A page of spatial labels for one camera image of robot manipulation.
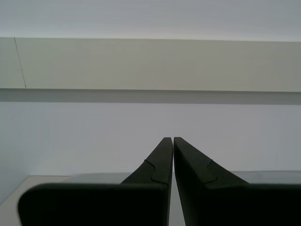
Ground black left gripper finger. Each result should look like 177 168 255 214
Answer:
173 137 301 226
17 137 174 226

